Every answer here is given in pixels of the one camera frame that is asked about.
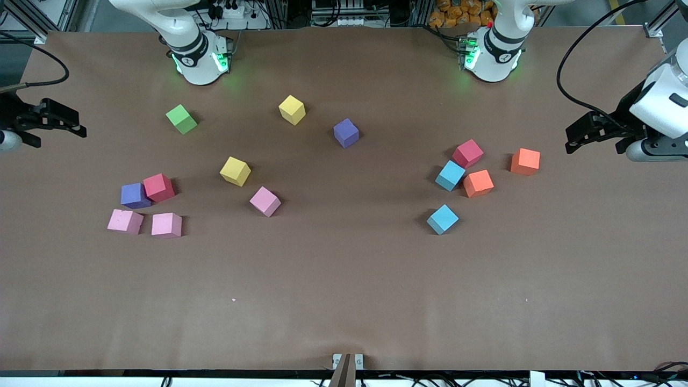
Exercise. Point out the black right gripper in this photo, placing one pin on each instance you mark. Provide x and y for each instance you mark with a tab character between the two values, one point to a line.
11	114

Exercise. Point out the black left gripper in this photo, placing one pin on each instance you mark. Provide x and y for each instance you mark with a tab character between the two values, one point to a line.
623	119

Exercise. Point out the pink foam block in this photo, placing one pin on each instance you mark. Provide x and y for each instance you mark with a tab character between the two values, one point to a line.
125	221
265	201
166	225

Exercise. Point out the blue foam block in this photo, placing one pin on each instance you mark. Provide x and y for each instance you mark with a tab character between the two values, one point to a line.
450	175
443	219

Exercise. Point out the yellow foam block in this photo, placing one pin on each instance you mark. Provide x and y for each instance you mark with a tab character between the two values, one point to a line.
292	109
235	171

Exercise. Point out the purple foam block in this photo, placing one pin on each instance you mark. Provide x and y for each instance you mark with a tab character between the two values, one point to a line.
134	195
345	133

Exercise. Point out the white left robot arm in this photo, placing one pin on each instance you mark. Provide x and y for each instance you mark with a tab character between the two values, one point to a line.
497	59

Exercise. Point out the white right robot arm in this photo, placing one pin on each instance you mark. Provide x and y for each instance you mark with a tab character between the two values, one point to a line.
196	64

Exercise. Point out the orange foam block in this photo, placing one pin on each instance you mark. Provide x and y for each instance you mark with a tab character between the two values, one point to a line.
478	183
525	162

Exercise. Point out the red foam block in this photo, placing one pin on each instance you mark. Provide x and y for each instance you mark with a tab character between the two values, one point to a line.
467	153
159	187

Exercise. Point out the green foam block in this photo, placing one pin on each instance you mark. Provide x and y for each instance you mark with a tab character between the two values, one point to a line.
181	119

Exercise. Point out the bag of orange items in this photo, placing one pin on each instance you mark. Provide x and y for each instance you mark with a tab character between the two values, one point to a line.
451	13

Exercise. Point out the white power strip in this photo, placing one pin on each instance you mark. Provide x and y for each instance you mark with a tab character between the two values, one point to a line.
242	22

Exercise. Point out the white electrical device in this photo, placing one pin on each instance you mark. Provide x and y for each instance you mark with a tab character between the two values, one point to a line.
344	21

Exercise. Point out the brown pole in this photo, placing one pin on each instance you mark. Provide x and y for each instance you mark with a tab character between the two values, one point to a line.
344	373

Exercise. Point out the metal corner bracket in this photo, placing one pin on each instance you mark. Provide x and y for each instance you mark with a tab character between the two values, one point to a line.
40	38
654	31

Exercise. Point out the aluminium frame profile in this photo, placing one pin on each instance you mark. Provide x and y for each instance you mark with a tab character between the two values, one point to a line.
668	14

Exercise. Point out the white metal bracket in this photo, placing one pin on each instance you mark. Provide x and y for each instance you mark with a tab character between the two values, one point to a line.
359	360

